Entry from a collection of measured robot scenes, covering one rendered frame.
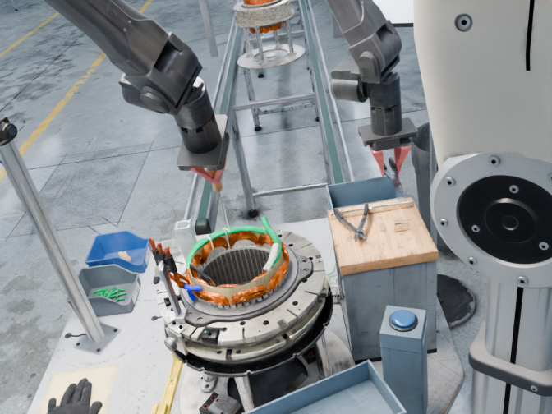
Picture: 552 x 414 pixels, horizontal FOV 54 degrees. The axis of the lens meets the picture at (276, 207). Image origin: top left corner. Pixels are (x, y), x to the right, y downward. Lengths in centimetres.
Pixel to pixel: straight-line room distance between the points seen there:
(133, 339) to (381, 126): 83
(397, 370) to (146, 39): 69
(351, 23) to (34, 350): 230
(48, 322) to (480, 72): 272
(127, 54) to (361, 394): 60
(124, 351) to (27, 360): 143
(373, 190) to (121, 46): 82
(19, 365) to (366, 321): 198
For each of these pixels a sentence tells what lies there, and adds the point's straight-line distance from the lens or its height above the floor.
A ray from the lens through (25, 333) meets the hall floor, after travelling 300.
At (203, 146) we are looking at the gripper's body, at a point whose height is 140.
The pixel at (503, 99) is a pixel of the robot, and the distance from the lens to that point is 46.
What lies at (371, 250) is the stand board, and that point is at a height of 107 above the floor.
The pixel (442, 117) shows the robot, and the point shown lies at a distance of 50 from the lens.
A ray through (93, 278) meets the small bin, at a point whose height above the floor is 82.
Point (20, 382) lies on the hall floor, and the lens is 276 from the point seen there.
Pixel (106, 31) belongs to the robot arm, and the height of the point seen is 161.
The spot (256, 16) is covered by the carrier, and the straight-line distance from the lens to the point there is 302.
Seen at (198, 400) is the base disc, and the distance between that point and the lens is 125.
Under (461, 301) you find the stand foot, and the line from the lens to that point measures 252.
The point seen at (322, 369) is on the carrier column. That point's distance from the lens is 118.
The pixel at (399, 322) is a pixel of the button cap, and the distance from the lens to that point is 98.
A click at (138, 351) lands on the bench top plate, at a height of 78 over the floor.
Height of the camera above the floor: 174
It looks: 32 degrees down
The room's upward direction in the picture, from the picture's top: 11 degrees counter-clockwise
